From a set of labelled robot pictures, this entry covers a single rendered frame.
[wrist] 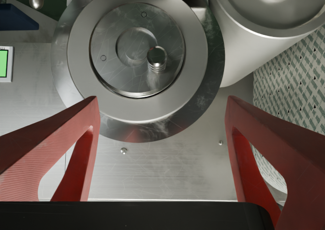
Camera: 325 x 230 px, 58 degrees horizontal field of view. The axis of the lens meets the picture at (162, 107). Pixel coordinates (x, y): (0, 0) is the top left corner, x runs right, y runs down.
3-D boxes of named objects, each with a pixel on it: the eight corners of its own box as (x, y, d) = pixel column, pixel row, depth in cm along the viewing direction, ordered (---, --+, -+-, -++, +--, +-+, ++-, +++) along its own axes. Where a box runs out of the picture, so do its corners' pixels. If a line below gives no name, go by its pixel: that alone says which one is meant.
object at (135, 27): (133, -18, 23) (204, 44, 23) (135, -7, 25) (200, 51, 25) (67, 51, 23) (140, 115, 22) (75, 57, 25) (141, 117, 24)
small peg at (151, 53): (150, 68, 20) (144, 48, 20) (150, 76, 23) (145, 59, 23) (169, 62, 20) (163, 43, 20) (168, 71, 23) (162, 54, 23)
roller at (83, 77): (206, -17, 24) (210, 121, 23) (180, 61, 50) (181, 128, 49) (67, -17, 24) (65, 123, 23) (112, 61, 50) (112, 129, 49)
